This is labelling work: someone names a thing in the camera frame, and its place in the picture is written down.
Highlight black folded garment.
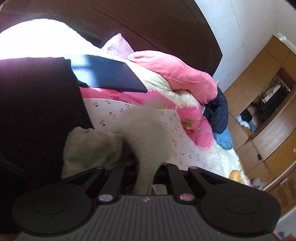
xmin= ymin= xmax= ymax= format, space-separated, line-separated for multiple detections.
xmin=1 ymin=58 xmax=92 ymax=179

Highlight light green pants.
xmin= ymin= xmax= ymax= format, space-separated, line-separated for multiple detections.
xmin=61 ymin=100 xmax=171 ymax=195

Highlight wooden wardrobe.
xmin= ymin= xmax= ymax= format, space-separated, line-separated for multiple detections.
xmin=224 ymin=36 xmax=295 ymax=214

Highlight floral pink white bedsheet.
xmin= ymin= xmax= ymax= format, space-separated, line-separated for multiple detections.
xmin=80 ymin=87 xmax=250 ymax=186

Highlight plastic bag clutter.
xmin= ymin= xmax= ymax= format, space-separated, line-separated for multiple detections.
xmin=251 ymin=178 xmax=267 ymax=191

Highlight blue cloth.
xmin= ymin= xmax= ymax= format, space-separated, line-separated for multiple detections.
xmin=213 ymin=128 xmax=233 ymax=150

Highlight pink pillow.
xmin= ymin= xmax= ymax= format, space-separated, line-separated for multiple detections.
xmin=127 ymin=50 xmax=218 ymax=105

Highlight lilac pillow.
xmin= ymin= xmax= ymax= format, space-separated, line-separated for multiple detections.
xmin=101 ymin=33 xmax=134 ymax=59

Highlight dark wooden headboard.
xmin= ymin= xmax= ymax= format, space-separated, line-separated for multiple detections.
xmin=1 ymin=0 xmax=222 ymax=75

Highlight dark navy jacket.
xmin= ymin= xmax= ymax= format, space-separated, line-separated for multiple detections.
xmin=203 ymin=87 xmax=228 ymax=134

